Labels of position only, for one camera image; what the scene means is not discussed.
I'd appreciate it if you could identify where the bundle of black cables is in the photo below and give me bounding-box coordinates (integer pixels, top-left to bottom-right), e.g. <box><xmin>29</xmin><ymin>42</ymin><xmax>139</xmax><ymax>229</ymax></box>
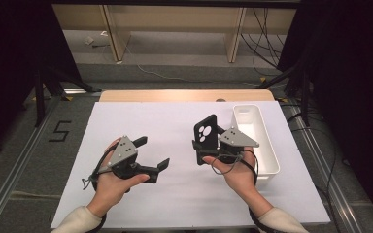
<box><xmin>241</xmin><ymin>8</ymin><xmax>286</xmax><ymax>78</ymax></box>

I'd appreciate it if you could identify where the person's right hand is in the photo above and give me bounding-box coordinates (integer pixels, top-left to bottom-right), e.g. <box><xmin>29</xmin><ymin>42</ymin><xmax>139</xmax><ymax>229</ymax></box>
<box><xmin>202</xmin><ymin>147</ymin><xmax>263</xmax><ymax>203</ymax></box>

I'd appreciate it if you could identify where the black phone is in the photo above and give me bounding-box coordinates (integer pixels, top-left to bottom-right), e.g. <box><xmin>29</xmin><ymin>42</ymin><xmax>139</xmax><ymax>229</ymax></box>
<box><xmin>193</xmin><ymin>114</ymin><xmax>220</xmax><ymax>153</ymax></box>

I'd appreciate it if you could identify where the black floor cable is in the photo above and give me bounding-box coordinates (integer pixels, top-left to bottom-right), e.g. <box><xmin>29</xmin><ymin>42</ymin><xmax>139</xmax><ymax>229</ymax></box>
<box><xmin>280</xmin><ymin>103</ymin><xmax>342</xmax><ymax>233</ymax></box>

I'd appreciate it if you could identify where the metal floor rail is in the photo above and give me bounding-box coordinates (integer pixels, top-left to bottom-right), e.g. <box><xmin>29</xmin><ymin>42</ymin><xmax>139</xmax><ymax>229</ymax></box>
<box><xmin>286</xmin><ymin>103</ymin><xmax>367</xmax><ymax>233</ymax></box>
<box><xmin>0</xmin><ymin>96</ymin><xmax>62</xmax><ymax>233</ymax></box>

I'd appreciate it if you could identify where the person's left hand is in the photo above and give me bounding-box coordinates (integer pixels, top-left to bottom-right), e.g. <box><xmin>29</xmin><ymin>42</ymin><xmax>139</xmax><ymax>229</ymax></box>
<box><xmin>86</xmin><ymin>138</ymin><xmax>150</xmax><ymax>218</ymax></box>

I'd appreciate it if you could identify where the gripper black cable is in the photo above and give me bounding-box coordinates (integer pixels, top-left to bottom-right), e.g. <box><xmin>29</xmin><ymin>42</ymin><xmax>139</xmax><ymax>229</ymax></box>
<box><xmin>211</xmin><ymin>149</ymin><xmax>260</xmax><ymax>187</ymax></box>
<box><xmin>81</xmin><ymin>147</ymin><xmax>118</xmax><ymax>192</ymax></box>

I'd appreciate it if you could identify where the white plastic storage box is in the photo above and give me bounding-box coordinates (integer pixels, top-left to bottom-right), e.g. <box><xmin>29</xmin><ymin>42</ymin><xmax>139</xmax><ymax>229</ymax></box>
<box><xmin>231</xmin><ymin>104</ymin><xmax>281</xmax><ymax>181</ymax></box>

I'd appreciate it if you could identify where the black metal stand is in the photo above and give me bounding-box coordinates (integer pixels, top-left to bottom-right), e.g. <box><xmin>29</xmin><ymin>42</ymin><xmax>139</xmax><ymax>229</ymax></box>
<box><xmin>256</xmin><ymin>54</ymin><xmax>312</xmax><ymax>127</ymax></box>
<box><xmin>33</xmin><ymin>66</ymin><xmax>103</xmax><ymax>128</ymax></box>

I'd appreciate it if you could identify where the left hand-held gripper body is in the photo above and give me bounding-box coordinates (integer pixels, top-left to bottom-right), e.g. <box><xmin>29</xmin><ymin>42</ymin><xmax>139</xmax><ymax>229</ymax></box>
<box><xmin>97</xmin><ymin>135</ymin><xmax>142</xmax><ymax>180</ymax></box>

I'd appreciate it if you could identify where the white floor cable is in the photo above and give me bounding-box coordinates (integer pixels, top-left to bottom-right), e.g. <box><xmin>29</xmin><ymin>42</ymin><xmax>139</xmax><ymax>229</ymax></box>
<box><xmin>122</xmin><ymin>42</ymin><xmax>260</xmax><ymax>88</ymax></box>

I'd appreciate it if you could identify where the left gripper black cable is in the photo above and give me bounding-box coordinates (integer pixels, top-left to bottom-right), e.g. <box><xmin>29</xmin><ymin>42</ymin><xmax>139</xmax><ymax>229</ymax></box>
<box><xmin>81</xmin><ymin>147</ymin><xmax>118</xmax><ymax>192</ymax></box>

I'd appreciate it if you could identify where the white paper sheet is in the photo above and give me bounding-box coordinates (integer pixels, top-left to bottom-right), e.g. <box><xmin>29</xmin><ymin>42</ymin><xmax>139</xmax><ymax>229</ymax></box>
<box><xmin>50</xmin><ymin>100</ymin><xmax>331</xmax><ymax>229</ymax></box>

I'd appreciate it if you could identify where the beige wooden shelf unit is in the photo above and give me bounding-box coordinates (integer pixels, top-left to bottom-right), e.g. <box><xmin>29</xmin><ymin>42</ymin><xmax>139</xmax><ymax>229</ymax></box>
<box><xmin>51</xmin><ymin>4</ymin><xmax>297</xmax><ymax>64</ymax></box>

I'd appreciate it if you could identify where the dark curtain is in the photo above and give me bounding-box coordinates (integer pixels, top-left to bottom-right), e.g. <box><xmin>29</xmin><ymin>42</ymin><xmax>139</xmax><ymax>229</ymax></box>
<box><xmin>0</xmin><ymin>0</ymin><xmax>83</xmax><ymax>159</ymax></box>
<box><xmin>276</xmin><ymin>0</ymin><xmax>373</xmax><ymax>224</ymax></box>

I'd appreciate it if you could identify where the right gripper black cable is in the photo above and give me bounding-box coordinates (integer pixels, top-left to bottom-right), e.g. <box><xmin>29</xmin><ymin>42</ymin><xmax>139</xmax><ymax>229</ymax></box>
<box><xmin>211</xmin><ymin>149</ymin><xmax>260</xmax><ymax>187</ymax></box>

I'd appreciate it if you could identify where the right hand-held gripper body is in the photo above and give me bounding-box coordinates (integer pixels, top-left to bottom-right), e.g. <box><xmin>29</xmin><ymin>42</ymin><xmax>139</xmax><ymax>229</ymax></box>
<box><xmin>218</xmin><ymin>126</ymin><xmax>260</xmax><ymax>164</ymax></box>

